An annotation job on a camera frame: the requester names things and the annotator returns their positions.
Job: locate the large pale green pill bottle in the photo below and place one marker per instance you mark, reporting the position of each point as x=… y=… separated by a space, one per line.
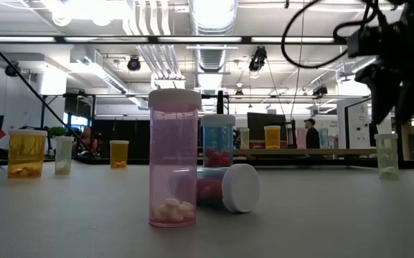
x=387 y=157

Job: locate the blue bottle white pills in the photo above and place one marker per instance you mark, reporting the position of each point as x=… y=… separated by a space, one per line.
x=323 y=139

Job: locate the small pink pill bottle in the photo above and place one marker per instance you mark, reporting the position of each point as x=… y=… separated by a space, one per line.
x=301 y=139

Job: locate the small orange pill bottle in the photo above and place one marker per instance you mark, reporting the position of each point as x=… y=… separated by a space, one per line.
x=272 y=138
x=119 y=154

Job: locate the slim blue bottle red pills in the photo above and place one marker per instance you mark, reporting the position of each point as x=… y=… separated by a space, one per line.
x=217 y=132

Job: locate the tall pink pill bottle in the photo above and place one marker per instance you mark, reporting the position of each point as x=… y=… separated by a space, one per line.
x=172 y=161

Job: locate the large orange pill bottle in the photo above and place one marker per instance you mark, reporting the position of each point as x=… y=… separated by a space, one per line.
x=26 y=154

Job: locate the black slim monitor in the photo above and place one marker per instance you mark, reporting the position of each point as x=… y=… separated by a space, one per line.
x=373 y=136

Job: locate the person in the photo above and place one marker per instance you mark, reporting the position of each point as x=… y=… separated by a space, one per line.
x=88 y=141
x=312 y=138

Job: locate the large black monitor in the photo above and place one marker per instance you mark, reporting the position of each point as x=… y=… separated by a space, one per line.
x=264 y=120

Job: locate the wide blue bottle red pills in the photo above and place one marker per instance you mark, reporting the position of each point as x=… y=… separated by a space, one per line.
x=240 y=188

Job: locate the green potted plant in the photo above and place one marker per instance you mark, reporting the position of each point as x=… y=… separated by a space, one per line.
x=56 y=131

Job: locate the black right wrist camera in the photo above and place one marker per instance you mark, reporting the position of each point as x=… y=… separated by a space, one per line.
x=366 y=41

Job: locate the black metal shelf frame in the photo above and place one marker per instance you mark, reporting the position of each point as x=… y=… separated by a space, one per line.
x=347 y=136

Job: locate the black ceiling camera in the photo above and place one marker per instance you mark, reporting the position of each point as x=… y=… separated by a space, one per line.
x=133 y=63
x=258 y=59
x=12 y=69
x=320 y=90

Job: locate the black shelf base rail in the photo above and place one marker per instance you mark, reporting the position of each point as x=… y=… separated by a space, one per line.
x=300 y=162

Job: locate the black upright post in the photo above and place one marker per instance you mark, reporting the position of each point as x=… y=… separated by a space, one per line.
x=220 y=104

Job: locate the silver ceiling duct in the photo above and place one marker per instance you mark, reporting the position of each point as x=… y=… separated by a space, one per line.
x=212 y=57

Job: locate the black overhead station frame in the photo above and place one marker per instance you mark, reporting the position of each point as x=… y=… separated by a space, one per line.
x=199 y=39

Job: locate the black background frame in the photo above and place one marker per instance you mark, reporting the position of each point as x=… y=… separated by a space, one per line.
x=84 y=95

